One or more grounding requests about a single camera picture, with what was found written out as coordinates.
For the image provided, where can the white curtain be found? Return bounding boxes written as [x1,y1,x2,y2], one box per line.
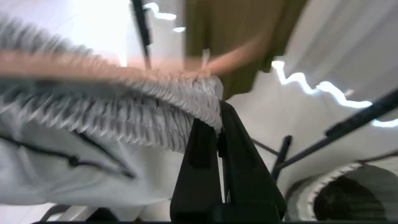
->
[149,0,398,108]

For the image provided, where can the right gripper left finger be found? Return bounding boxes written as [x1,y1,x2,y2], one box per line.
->
[169,118,224,222]

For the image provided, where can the white laundry basket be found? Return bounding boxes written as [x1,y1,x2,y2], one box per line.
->
[284,152,398,222]

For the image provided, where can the green shirt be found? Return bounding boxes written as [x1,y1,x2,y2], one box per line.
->
[183,0,309,101]

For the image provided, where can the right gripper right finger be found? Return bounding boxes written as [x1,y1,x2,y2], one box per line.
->
[217,100,287,222]

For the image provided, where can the pale grey shorts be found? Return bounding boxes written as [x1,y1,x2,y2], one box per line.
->
[0,12,225,222]

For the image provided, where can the black clothes rack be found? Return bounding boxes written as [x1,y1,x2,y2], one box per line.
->
[129,0,398,183]

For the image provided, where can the pink clothes hanger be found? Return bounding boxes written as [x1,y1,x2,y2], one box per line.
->
[0,30,271,82]

